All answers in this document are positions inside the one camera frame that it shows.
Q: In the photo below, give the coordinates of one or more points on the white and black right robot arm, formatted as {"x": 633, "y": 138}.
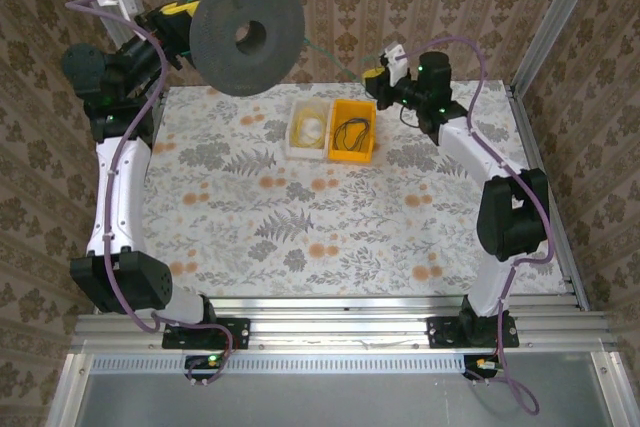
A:
{"x": 475, "y": 147}

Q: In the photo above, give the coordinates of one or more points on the small controller board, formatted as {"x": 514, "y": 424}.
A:
{"x": 212, "y": 361}
{"x": 482, "y": 364}

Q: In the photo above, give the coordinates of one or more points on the white plastic bin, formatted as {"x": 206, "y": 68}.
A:
{"x": 292, "y": 147}

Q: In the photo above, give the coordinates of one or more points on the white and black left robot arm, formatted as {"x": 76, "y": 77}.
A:
{"x": 120, "y": 187}

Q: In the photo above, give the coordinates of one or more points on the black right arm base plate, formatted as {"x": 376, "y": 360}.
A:
{"x": 437, "y": 332}

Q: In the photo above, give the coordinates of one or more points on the orange plastic bin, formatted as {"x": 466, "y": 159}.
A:
{"x": 350, "y": 156}

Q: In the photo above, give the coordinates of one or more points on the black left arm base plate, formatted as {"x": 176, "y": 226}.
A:
{"x": 240, "y": 333}

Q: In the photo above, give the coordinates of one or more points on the aluminium rail frame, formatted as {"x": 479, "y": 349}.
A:
{"x": 340, "y": 327}

